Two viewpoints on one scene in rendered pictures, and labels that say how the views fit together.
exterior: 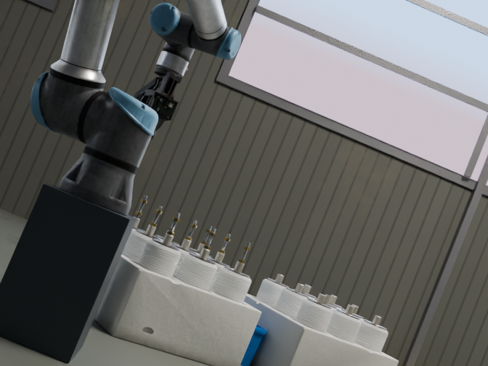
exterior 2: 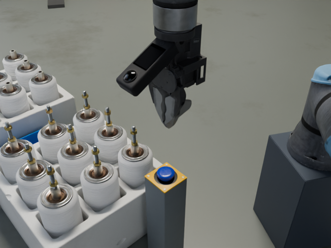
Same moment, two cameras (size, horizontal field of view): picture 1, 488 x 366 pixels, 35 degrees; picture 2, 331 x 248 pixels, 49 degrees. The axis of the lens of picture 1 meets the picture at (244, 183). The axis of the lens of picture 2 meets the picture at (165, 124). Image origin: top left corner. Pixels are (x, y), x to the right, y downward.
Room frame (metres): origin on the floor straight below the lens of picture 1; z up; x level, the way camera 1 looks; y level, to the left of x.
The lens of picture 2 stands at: (2.12, 0.87, 0.90)
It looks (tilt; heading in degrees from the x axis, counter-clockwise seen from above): 36 degrees down; 258
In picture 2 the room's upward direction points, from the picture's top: straight up
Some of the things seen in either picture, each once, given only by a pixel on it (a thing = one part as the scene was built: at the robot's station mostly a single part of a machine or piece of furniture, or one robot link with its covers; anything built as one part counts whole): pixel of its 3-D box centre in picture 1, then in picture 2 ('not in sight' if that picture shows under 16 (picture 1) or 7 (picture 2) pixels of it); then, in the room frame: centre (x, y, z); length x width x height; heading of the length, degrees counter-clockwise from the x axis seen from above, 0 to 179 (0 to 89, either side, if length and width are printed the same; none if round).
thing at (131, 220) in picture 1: (63, 269); (304, 191); (1.60, 0.27, 0.15); 0.18 x 0.18 x 0.30; 3
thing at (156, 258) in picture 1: (152, 277); (136, 176); (2.05, 0.13, 0.16); 0.10 x 0.10 x 0.18
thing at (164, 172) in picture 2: not in sight; (165, 174); (2.00, 0.30, 0.32); 0.04 x 0.04 x 0.02
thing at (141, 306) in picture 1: (161, 302); (82, 191); (2.21, 0.08, 0.09); 0.39 x 0.39 x 0.18; 30
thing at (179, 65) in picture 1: (172, 66); (173, 14); (1.98, 0.28, 0.68); 0.08 x 0.08 x 0.05
